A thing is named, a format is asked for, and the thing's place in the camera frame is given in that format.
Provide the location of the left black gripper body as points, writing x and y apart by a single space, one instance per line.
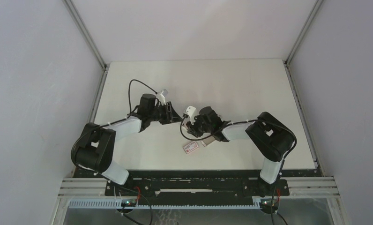
163 117

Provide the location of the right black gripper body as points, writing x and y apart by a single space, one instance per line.
199 127

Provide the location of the red white staple box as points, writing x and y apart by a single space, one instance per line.
190 147

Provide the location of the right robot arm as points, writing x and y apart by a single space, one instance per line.
272 138

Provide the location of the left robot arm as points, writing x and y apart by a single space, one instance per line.
94 149

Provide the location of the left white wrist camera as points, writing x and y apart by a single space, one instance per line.
161 96

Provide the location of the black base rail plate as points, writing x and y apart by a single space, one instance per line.
208 188

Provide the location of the right aluminium frame post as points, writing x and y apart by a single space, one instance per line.
307 24

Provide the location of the aluminium frame post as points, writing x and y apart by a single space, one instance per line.
75 15
307 24

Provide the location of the left aluminium frame post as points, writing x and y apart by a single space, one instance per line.
75 15

